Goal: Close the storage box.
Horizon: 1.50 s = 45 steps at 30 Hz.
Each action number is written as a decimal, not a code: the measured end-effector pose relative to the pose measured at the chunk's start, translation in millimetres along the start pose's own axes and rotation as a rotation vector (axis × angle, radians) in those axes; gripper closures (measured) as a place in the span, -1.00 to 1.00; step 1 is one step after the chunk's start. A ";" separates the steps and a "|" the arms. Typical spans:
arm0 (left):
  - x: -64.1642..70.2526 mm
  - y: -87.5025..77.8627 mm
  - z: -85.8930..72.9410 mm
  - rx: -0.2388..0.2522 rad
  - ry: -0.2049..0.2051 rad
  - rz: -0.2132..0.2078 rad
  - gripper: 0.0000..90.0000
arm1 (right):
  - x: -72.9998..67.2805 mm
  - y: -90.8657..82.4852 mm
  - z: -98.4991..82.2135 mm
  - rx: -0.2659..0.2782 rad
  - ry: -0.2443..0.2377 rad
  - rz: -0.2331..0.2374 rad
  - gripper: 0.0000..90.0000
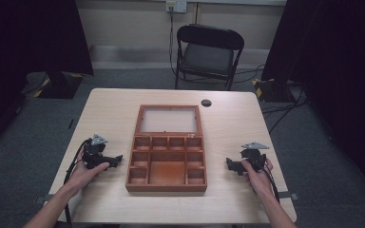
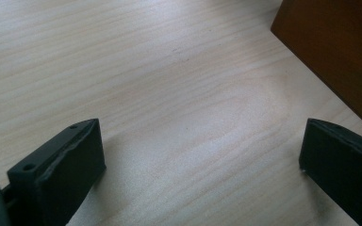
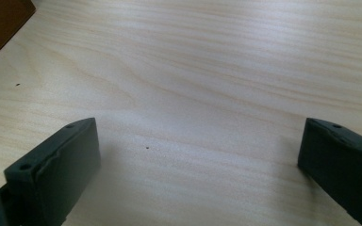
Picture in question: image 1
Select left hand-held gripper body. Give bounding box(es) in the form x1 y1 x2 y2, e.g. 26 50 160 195
82 133 118 170

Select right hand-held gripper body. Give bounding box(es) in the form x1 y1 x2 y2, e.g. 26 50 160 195
240 142 271 174

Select brown wooden compartment box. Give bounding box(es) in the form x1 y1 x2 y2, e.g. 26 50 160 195
125 104 209 194

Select person's right hand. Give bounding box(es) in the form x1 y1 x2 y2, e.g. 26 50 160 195
240 157 275 198

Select person's left hand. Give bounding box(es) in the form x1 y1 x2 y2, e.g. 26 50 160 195
64 148 110 195

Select black stand base yellow tape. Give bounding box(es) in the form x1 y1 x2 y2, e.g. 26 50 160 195
251 77 299 104
21 70 86 100

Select black folding chair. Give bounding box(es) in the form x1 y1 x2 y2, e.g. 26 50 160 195
174 23 246 92

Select left hand-held gripper black cable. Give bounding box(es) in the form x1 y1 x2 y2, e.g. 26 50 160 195
63 139 93 228

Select hand-held gripper black cable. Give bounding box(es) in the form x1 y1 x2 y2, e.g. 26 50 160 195
260 164 281 204
63 139 93 228

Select right hand-held gripper black cable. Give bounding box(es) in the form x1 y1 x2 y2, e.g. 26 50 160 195
260 164 281 204

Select grey table strap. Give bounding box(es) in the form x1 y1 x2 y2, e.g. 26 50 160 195
279 191 300 201

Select black floor cables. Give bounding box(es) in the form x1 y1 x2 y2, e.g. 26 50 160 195
259 88 309 135

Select black wall socket cable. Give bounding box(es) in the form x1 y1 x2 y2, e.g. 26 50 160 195
168 6 179 77

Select white wall socket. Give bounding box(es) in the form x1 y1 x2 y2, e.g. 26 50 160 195
165 0 188 14

